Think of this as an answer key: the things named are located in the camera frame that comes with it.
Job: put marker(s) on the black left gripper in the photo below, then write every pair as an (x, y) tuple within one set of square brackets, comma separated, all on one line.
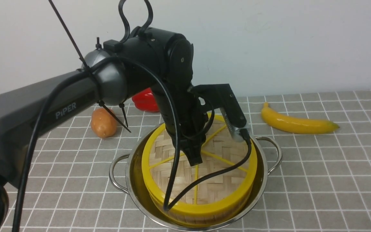
[(192, 118)]

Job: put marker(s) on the yellow-rimmed woven bamboo lid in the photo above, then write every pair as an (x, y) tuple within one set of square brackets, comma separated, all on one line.
[(218, 152)]

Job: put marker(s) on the stainless steel pot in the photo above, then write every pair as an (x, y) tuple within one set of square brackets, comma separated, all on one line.
[(135, 186)]

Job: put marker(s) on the grey checked tablecloth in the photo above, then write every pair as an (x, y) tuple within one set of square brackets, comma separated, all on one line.
[(323, 183)]

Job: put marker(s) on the yellow banana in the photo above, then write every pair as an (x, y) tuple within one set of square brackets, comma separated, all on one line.
[(294, 124)]

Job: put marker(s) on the yellow-rimmed bamboo steamer basket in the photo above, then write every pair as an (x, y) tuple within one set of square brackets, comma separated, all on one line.
[(209, 203)]

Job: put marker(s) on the black zip tie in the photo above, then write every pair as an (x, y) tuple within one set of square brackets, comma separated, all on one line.
[(76, 48)]

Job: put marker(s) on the brown potato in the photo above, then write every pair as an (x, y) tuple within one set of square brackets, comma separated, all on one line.
[(103, 124)]

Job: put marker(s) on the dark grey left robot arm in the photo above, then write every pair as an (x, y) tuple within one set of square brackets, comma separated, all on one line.
[(115, 71)]

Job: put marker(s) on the red bell pepper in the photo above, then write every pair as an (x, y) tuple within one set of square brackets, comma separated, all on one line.
[(145, 101)]

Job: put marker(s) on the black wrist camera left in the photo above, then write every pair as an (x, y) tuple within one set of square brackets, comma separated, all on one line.
[(221, 96)]

